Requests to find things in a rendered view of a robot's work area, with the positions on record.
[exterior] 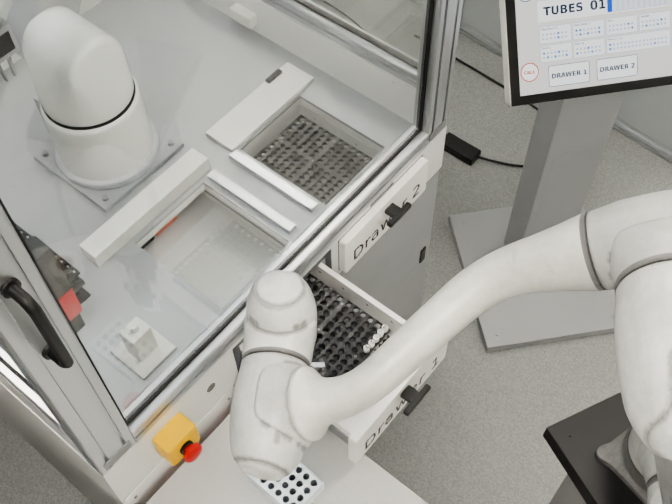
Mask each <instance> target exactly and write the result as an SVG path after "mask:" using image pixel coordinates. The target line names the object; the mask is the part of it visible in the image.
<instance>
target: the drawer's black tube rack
mask: <svg viewBox="0 0 672 504"><path fill-rule="evenodd" d="M311 278H314V279H315V281H313V282H312V281H310V279H311ZM304 280H305V281H306V283H307V284H308V285H309V287H310V289H311V291H312V293H313V296H314V298H315V302H316V308H317V338H316V342H315V346H314V350H313V359H312V362H316V361H317V360H318V359H319V358H323V359H324V362H325V366H326V370H327V373H326V374H325V375H324V376H323V377H327V378H328V377H337V376H338V375H339V374H340V373H341V372H342V371H343V370H344V368H345V367H346V366H347V365H348V364H349V363H350V362H351V361H352V359H353V358H354V357H355V358H356V357H357V354H358V353H359V352H360V350H361V349H362V348H363V347H364V345H366V344H367V343H368V341H369V340H370V339H371V338H372V337H373V336H374V335H375V334H376V332H377V331H378V330H379V329H380V328H381V327H382V325H383V324H382V323H380V322H379V321H378V320H376V319H375V318H373V317H372V316H370V315H369V314H368V313H366V312H365V311H363V310H362V309H360V308H359V307H358V306H356V305H355V304H353V303H352V302H350V301H349V300H348V299H346V298H345V297H343V296H342V295H340V294H339V293H338V292H336V291H335V290H333V289H332V288H330V287H329V286H328V285H326V284H325V283H323V282H322V281H320V280H319V279H317V278H316V277H315V276H313V275H312V274H309V275H308V276H307V277H306V278H305V279H304ZM317 283H321V284H322V285H321V286H317ZM324 288H328V289H329V290H328V291H325V290H323V289H324ZM333 292H334V293H335V294H336V295H335V296H332V295H330V294H331V293H333ZM339 297H341V298H342V299H343V300H342V301H339V300H337V298H339ZM347 304H351V305H352V306H351V307H347V306H346V305H347ZM354 309H358V310H359V311H358V312H354V311H353V310H354ZM361 314H365V315H366V316H365V317H362V316H360V315H361ZM368 319H372V320H373V321H372V322H369V321H367V320H368ZM375 324H380V327H376V326H375ZM357 358H358V357H357ZM358 359H359V358H358ZM359 360H360V359H359Z"/></svg>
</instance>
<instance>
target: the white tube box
mask: <svg viewBox="0 0 672 504"><path fill-rule="evenodd" d="M246 475H247V474H246ZM247 478H248V480H249V481H250V482H251V483H252V484H253V485H254V486H255V487H257V488H258V489H259V490H260V491H261V492H262V493H263V494H265V495H266V496H267V497H268V498H269V499H270V500H271V501H272V502H274V503H275V504H311V503H312V502H313V501H314V500H315V499H316V498H317V496H318V495H319V494H320V493H321V492H322V491H323V490H324V482H323V481H322V480H321V479H320V478H319V477H318V476H316V475H315V474H314V473H313V472H312V471H311V470H309V469H308V468H307V467H306V466H305V465H303V464H302V463H301V462H300V463H299V464H298V466H297V467H296V468H295V469H294V471H293V472H292V473H291V474H290V475H289V476H286V477H284V478H282V479H281V480H277V481H268V480H262V479H258V478H255V477H252V476H250V475H247Z"/></svg>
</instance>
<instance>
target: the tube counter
mask: <svg viewBox="0 0 672 504"><path fill-rule="evenodd" d="M670 5H671V0H589V16H594V15H601V14H609V13H617V12H624V11H632V10H640V9H647V8H655V7H663V6H670Z"/></svg>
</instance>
